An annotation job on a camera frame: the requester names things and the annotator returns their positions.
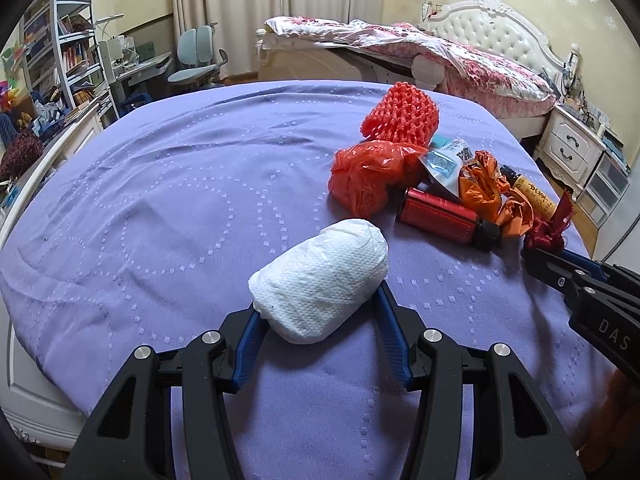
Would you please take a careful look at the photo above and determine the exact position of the orange wrapper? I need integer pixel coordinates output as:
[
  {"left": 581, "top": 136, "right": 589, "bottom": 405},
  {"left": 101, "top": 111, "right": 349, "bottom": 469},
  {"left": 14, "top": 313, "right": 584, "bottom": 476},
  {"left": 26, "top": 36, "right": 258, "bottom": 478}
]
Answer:
[{"left": 457, "top": 151, "right": 536, "bottom": 238}]

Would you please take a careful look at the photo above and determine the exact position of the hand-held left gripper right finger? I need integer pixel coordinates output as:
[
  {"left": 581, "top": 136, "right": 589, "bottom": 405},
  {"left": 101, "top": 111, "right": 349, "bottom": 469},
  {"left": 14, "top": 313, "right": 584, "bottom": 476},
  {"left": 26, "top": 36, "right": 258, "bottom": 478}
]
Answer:
[{"left": 372, "top": 282, "right": 586, "bottom": 480}]

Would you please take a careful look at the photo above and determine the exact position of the plastic drawer unit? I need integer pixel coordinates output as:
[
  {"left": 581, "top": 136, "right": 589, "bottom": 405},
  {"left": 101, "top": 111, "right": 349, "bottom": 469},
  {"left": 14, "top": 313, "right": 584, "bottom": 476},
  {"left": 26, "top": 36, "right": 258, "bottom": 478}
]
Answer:
[{"left": 582, "top": 150, "right": 631, "bottom": 226}]

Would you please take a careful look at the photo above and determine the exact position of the white tufted bed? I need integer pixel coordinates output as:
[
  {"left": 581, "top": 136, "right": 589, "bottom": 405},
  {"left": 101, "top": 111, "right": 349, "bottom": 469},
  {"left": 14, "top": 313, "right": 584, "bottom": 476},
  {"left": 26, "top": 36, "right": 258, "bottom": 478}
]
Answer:
[{"left": 255, "top": 0, "right": 568, "bottom": 141}]

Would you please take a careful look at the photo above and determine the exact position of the white desk lamp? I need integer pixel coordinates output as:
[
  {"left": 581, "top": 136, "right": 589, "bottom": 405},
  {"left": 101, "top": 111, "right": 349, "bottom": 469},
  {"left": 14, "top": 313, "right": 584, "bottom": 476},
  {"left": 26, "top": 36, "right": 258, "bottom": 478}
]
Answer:
[{"left": 97, "top": 14, "right": 126, "bottom": 41}]

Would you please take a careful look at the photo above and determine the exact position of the red plastic bag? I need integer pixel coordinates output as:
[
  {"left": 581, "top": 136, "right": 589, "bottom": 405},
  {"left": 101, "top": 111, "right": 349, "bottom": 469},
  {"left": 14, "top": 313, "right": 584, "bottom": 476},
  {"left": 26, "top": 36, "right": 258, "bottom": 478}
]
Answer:
[{"left": 328, "top": 141, "right": 431, "bottom": 218}]

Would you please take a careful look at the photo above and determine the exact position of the red bottle with black cap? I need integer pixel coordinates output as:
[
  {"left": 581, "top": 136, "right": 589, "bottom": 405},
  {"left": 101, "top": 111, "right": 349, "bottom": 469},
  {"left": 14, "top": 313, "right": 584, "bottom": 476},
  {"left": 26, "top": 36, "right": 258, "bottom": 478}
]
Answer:
[{"left": 396, "top": 186, "right": 502, "bottom": 252}]

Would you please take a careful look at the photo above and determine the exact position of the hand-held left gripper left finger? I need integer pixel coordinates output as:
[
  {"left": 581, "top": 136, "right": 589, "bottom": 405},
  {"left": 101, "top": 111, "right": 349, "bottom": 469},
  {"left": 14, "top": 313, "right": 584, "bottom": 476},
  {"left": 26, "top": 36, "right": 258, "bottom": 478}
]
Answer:
[{"left": 62, "top": 307, "right": 273, "bottom": 480}]

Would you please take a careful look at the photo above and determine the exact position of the dark red wrapper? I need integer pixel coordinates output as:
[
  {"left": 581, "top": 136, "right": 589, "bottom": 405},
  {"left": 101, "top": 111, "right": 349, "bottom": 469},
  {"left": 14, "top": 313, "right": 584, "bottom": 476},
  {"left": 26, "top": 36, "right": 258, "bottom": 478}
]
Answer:
[{"left": 522, "top": 190, "right": 576, "bottom": 253}]

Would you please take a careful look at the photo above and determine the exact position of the clear blue printed packet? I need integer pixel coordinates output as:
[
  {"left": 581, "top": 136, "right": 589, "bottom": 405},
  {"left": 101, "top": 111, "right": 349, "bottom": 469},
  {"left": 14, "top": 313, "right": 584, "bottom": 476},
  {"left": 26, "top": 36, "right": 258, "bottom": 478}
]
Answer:
[{"left": 417, "top": 140, "right": 476, "bottom": 198}]

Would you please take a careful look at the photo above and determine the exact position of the grey study desk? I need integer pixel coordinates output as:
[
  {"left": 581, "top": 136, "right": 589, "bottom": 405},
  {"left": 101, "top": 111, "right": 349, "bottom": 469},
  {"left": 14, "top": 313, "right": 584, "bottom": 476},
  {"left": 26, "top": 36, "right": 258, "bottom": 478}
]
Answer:
[{"left": 112, "top": 52, "right": 173, "bottom": 111}]

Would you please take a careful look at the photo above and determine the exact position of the light blue office chair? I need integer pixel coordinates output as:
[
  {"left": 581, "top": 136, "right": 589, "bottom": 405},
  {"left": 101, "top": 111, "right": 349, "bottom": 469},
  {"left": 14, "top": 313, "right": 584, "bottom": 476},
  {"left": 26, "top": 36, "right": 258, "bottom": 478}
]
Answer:
[{"left": 167, "top": 24, "right": 223, "bottom": 92}]

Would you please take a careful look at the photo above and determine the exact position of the pink floral quilt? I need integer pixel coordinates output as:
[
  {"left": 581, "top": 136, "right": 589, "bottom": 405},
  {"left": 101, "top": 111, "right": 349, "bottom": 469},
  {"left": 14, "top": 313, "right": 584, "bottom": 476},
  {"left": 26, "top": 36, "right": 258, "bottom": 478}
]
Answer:
[{"left": 263, "top": 16, "right": 556, "bottom": 116}]

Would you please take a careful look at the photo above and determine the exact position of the purple patterned cloth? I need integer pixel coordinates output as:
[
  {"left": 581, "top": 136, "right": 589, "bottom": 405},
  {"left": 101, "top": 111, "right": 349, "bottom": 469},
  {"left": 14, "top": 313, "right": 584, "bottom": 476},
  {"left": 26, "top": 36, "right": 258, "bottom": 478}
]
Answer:
[{"left": 0, "top": 80, "right": 621, "bottom": 480}]

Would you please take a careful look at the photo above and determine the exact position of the blue plastic basket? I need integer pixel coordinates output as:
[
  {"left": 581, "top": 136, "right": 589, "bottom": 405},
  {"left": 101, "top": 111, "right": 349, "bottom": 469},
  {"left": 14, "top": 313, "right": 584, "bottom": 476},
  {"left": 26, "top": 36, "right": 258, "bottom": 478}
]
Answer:
[{"left": 0, "top": 112, "right": 21, "bottom": 148}]

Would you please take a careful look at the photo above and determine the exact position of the white tissue wad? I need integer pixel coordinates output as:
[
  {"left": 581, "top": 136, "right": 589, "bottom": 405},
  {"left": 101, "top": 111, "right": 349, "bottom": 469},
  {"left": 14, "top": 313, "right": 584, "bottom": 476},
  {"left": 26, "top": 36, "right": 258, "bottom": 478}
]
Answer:
[{"left": 248, "top": 218, "right": 389, "bottom": 345}]

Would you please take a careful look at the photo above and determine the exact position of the yellow labelled small bottle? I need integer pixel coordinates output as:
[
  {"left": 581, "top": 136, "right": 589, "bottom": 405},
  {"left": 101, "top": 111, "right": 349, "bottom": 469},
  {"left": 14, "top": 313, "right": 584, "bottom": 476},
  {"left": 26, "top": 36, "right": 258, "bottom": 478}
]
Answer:
[{"left": 500, "top": 165, "right": 558, "bottom": 221}]

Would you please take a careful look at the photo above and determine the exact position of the maroon fuzzy cloth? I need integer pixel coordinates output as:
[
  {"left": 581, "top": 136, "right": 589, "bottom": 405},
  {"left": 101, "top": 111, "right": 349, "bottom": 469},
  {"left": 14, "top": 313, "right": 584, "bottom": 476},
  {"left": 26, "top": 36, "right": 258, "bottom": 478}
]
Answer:
[{"left": 0, "top": 130, "right": 46, "bottom": 181}]

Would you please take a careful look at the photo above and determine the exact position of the red foam fruit net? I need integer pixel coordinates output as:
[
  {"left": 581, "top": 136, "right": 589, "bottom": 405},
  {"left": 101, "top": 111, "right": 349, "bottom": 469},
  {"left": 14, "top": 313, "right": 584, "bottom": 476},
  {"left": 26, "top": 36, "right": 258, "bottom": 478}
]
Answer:
[{"left": 360, "top": 81, "right": 441, "bottom": 148}]

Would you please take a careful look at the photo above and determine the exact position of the white bookshelf with books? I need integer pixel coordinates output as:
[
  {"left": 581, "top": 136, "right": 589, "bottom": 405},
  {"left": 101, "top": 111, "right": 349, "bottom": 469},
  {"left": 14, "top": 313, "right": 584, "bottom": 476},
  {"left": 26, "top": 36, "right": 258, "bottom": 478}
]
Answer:
[{"left": 20, "top": 0, "right": 121, "bottom": 121}]

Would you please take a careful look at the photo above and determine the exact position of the colourful paper pinwheel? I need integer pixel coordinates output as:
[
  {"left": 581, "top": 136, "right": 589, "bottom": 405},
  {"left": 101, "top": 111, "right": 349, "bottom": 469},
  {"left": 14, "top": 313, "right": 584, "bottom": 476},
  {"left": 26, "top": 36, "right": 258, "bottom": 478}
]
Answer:
[{"left": 0, "top": 45, "right": 26, "bottom": 106}]

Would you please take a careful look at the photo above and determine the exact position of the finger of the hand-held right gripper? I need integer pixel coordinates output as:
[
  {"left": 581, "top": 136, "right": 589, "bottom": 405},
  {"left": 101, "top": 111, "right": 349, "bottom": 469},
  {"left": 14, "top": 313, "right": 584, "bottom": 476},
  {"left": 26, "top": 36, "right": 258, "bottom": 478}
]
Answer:
[
  {"left": 521, "top": 246, "right": 601, "bottom": 306},
  {"left": 562, "top": 251, "right": 640, "bottom": 286}
]

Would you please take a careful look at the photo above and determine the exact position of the white nightstand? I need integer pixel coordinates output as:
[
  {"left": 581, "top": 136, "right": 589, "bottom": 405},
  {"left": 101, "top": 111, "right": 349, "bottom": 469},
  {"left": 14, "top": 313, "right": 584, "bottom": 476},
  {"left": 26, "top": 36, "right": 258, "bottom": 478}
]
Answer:
[{"left": 532, "top": 105, "right": 606, "bottom": 198}]

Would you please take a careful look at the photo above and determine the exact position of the beige curtain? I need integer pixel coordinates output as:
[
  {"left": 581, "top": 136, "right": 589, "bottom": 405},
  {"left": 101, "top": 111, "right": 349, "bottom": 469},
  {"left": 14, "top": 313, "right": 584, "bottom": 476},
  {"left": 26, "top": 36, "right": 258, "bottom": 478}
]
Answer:
[{"left": 172, "top": 0, "right": 386, "bottom": 81}]

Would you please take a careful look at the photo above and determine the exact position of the white wooden frame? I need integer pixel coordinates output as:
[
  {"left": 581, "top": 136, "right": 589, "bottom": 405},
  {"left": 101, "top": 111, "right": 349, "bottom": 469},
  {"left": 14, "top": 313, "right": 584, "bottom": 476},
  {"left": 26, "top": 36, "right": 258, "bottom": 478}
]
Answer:
[{"left": 0, "top": 105, "right": 106, "bottom": 456}]

